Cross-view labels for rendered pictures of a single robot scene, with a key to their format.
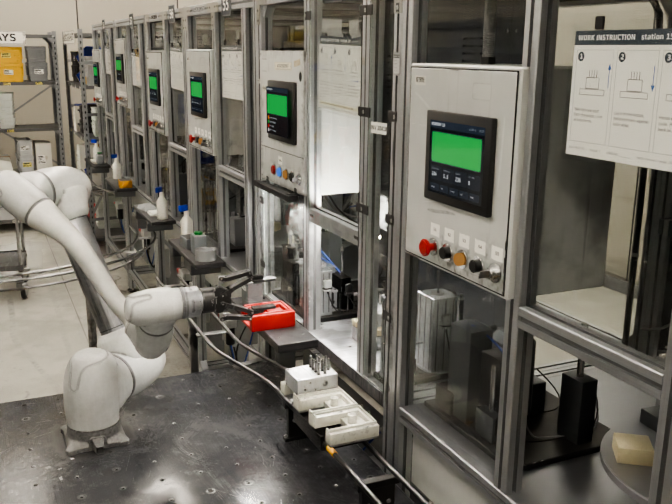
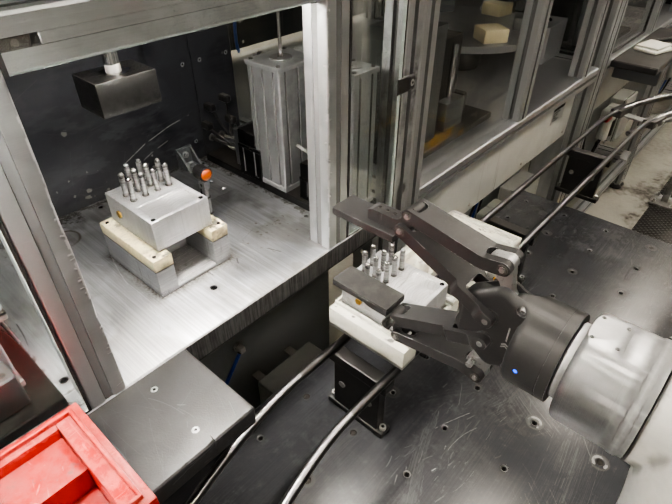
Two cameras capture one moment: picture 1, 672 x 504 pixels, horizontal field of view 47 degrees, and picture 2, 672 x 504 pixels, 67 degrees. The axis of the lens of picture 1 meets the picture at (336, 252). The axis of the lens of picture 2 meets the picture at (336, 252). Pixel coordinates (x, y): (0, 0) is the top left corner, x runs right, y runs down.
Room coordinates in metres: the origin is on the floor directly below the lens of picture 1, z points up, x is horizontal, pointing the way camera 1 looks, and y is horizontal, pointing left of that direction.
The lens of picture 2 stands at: (2.42, 0.56, 1.43)
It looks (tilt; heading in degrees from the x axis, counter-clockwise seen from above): 38 degrees down; 246
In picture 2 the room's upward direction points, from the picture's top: straight up
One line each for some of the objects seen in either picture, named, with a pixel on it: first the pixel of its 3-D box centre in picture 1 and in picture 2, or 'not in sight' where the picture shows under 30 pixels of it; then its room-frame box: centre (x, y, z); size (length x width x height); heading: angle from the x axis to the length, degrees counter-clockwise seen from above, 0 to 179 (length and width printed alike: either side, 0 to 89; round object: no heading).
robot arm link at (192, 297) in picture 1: (190, 302); (606, 379); (2.15, 0.42, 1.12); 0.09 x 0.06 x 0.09; 25
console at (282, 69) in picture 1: (312, 119); not in sight; (2.75, 0.09, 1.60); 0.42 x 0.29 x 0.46; 25
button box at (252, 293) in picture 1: (254, 293); not in sight; (2.72, 0.30, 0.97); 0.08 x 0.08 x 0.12; 25
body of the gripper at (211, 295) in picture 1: (215, 299); (513, 330); (2.18, 0.35, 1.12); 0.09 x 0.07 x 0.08; 115
